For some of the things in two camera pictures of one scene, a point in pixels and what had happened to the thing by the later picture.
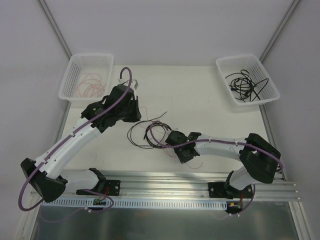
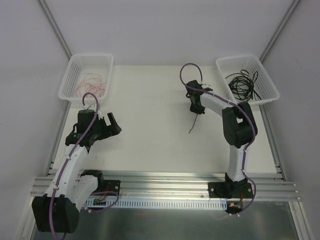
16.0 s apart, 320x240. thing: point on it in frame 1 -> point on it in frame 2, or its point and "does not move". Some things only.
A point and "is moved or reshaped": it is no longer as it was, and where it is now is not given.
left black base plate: [112, 187] does not move
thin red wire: [167, 155] -> [95, 86]
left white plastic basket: [87, 79] does not move
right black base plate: [224, 190] does not move
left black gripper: [133, 110] -> [107, 127]
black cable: [154, 134] is moved or reshaped
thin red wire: [91, 86] does not move
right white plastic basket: [247, 80] does not move
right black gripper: [184, 154] -> [196, 107]
